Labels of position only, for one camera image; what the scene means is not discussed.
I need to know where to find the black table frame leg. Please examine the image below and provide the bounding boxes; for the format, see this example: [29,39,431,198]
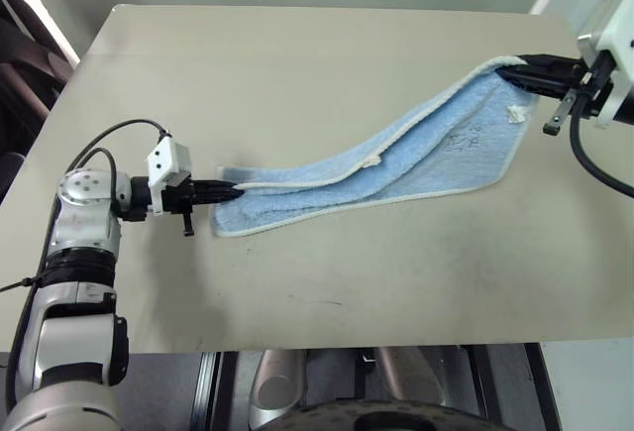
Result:
[465,344,565,431]
[190,351,240,431]

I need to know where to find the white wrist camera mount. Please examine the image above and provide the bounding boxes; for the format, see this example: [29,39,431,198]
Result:
[577,0,634,130]
[145,136,193,217]

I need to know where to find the grey tapered robot leg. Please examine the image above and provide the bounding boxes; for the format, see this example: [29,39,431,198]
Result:
[374,346,448,408]

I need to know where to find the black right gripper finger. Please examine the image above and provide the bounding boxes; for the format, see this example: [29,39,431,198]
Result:
[496,66,583,101]
[517,53,586,72]

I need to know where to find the light blue towel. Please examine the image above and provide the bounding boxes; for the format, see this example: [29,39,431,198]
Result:
[212,55,541,239]

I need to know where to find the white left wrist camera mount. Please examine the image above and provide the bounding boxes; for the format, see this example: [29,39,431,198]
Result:
[145,136,193,217]

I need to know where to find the silver rounded robot leg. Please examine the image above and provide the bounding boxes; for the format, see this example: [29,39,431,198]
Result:
[246,349,307,431]

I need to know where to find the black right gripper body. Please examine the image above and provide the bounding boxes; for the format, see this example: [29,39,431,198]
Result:
[542,52,616,136]

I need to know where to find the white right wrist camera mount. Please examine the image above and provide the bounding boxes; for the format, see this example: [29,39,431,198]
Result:
[577,0,634,130]

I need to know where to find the dark round disc shape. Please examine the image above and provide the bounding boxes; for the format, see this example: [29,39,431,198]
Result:
[276,397,502,431]

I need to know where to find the black cable tie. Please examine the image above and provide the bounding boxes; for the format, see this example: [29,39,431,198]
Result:
[0,275,44,294]

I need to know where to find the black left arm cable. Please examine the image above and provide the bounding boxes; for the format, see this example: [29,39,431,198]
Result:
[4,118,174,412]

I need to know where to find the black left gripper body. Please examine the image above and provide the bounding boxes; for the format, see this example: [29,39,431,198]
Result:
[160,178,200,238]

